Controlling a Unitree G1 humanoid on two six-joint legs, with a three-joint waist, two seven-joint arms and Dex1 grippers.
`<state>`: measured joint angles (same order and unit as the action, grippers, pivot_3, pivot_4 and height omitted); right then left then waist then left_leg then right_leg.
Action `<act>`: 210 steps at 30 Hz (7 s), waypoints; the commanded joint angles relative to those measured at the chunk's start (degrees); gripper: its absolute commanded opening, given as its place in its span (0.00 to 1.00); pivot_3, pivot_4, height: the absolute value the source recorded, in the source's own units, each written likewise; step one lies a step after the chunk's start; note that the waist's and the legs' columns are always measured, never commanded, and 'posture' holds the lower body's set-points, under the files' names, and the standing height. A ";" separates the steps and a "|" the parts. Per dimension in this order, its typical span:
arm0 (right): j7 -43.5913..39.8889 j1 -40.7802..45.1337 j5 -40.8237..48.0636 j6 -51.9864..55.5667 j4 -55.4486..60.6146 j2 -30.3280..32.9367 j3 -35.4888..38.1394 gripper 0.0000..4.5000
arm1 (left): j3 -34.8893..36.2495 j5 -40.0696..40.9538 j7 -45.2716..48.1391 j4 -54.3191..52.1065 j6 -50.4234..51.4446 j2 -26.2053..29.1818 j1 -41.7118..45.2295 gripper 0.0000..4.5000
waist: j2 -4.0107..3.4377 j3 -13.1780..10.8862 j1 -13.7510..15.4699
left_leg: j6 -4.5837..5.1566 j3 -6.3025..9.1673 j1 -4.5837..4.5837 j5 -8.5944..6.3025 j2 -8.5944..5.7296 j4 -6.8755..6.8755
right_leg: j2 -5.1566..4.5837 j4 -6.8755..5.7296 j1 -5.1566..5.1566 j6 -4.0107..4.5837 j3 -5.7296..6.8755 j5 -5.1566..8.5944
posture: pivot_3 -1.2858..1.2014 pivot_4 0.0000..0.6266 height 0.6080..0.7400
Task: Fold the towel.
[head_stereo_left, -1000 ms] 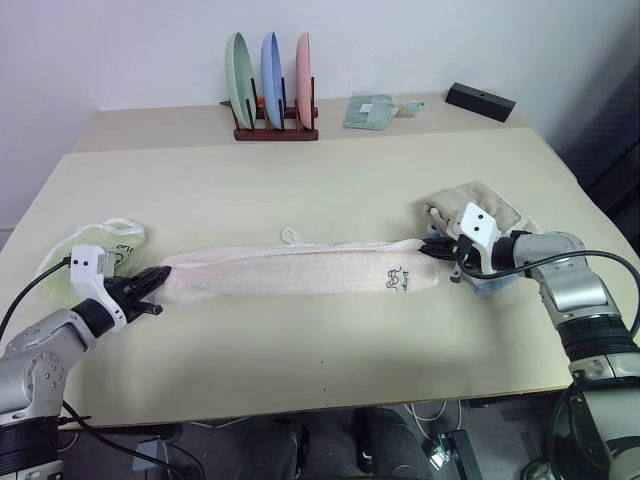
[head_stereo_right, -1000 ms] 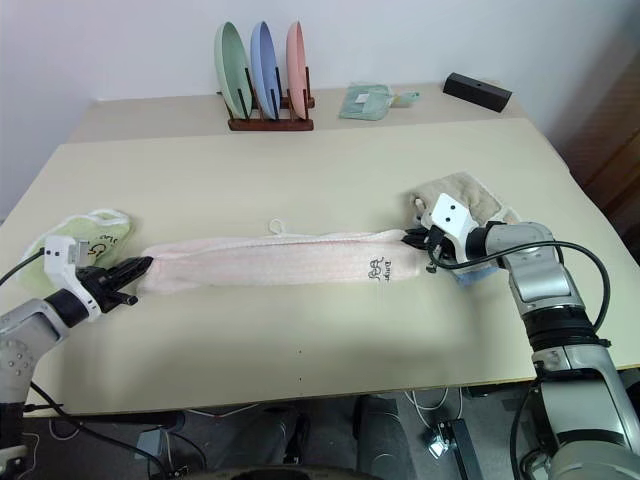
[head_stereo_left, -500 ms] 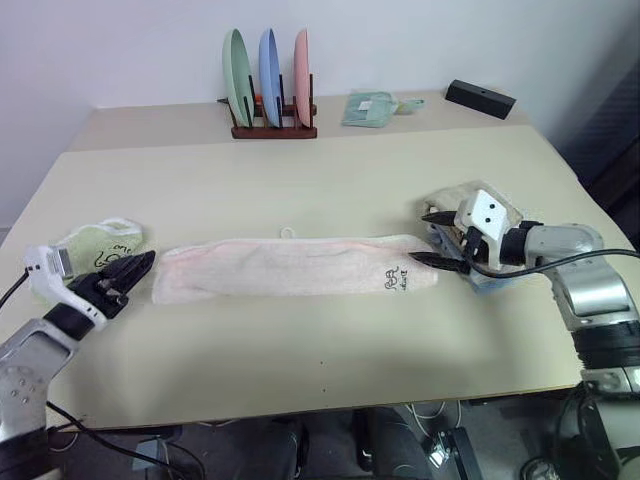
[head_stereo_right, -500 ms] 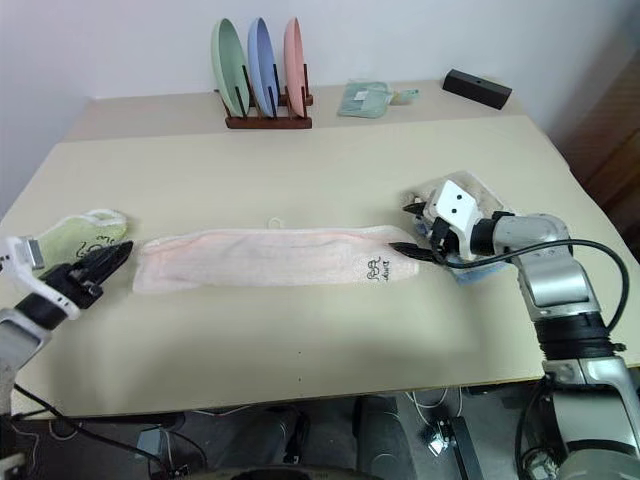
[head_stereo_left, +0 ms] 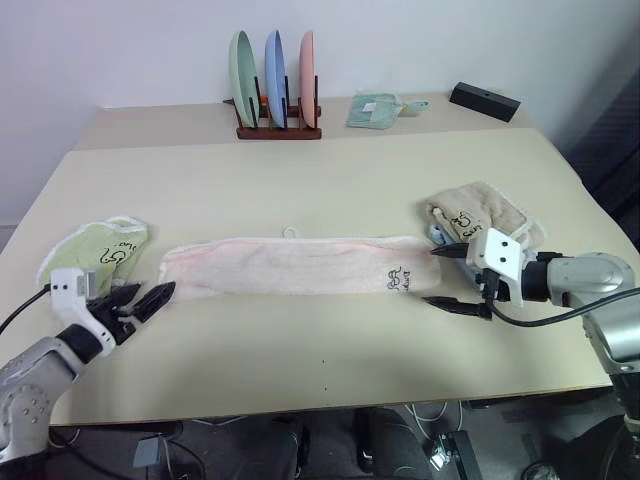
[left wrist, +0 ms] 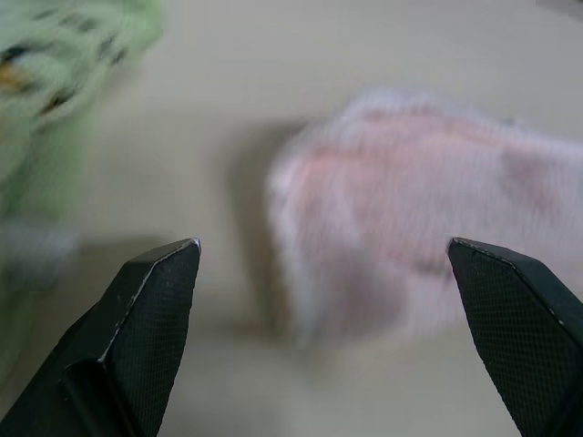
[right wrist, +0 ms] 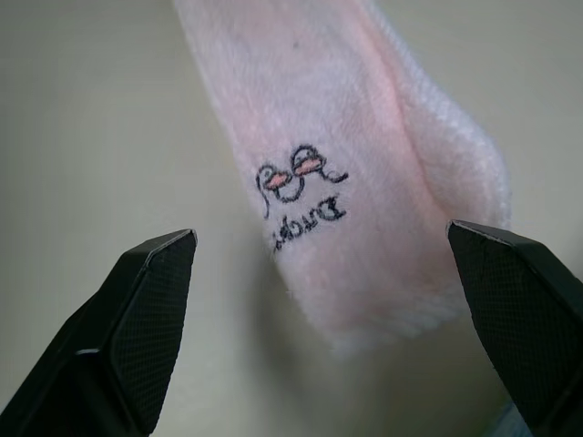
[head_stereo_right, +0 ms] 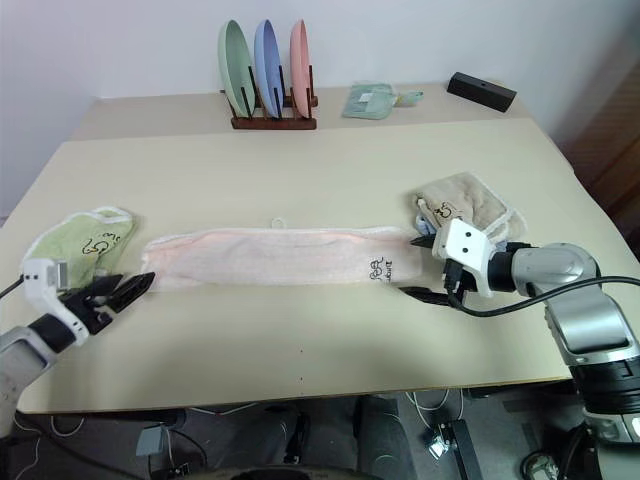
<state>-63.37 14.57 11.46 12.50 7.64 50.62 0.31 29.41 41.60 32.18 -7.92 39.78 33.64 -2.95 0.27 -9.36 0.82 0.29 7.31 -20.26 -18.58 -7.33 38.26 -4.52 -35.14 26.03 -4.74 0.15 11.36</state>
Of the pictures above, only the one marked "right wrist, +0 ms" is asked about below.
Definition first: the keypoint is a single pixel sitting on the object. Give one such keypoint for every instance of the pink towel with duck embroidery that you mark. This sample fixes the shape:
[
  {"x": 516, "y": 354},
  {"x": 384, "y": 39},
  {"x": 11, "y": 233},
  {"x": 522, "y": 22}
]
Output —
[{"x": 328, "y": 127}]

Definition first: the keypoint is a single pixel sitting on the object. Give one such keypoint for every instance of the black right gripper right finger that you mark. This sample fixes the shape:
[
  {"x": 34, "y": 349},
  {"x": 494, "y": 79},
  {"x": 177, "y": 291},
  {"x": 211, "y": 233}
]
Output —
[{"x": 528, "y": 309}]

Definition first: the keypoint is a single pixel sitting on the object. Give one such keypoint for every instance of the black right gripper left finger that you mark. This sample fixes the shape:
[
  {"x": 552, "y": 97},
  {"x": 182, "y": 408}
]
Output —
[{"x": 114, "y": 337}]

